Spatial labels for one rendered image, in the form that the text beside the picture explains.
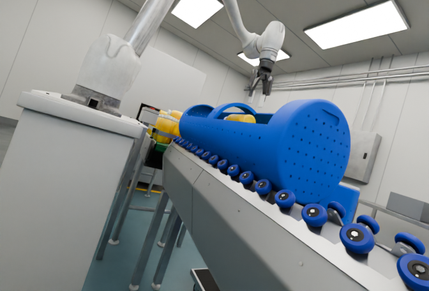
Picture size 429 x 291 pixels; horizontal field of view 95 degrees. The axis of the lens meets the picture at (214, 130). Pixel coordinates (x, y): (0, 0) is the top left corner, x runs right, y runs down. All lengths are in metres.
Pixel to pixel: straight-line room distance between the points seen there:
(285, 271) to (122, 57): 0.76
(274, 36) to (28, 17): 5.24
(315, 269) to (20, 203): 0.74
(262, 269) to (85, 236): 0.57
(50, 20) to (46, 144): 5.10
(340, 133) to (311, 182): 0.16
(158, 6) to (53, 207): 0.90
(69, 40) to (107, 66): 4.85
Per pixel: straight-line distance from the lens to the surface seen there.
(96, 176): 0.75
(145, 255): 1.50
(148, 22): 1.07
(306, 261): 0.44
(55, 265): 0.88
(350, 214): 1.12
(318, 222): 0.44
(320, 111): 0.57
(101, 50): 0.81
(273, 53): 1.10
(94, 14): 5.77
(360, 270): 0.41
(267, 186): 0.53
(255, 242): 0.51
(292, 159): 0.52
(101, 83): 0.78
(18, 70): 5.65
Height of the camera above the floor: 1.04
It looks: 3 degrees up
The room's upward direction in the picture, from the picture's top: 18 degrees clockwise
